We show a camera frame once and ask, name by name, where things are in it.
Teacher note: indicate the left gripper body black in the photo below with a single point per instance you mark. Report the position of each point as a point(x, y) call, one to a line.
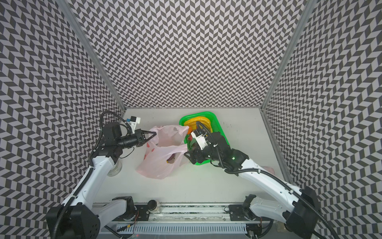
point(131, 140)

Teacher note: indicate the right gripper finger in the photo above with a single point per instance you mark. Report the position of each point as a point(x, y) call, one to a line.
point(190, 153)
point(195, 160)

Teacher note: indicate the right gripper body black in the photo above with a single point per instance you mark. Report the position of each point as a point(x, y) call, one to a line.
point(198, 152)

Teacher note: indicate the dark purple fake passionfruit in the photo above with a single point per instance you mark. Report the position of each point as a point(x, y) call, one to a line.
point(172, 158)

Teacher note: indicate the pink plastic bag peach print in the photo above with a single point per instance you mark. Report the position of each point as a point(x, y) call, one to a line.
point(169, 140)

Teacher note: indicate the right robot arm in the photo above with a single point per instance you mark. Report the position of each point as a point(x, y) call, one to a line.
point(297, 208)

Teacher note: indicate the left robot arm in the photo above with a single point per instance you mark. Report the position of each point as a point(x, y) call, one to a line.
point(75, 218)

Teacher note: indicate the small orange fake tangerine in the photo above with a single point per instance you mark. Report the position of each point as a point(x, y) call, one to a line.
point(190, 130)

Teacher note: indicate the yellow fake banana bunch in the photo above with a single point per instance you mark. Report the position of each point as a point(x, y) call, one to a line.
point(193, 123)

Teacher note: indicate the green plastic basket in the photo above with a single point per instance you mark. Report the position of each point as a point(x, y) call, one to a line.
point(216, 127)

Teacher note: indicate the clear tape roll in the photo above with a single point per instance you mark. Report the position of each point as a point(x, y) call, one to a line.
point(115, 170)

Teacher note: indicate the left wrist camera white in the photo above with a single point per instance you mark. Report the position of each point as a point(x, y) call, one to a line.
point(132, 122)

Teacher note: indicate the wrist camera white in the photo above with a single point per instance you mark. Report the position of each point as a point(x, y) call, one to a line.
point(199, 136)
point(132, 122)

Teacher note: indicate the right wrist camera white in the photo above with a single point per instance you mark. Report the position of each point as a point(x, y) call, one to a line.
point(199, 136)

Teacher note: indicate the black knob on rail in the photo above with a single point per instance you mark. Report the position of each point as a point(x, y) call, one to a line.
point(153, 206)

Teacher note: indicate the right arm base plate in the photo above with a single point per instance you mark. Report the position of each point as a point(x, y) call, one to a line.
point(242, 212)

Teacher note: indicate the aluminium front rail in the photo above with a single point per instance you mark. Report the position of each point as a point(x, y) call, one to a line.
point(213, 213)

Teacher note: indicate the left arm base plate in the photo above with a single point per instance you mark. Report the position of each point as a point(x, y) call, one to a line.
point(133, 212)

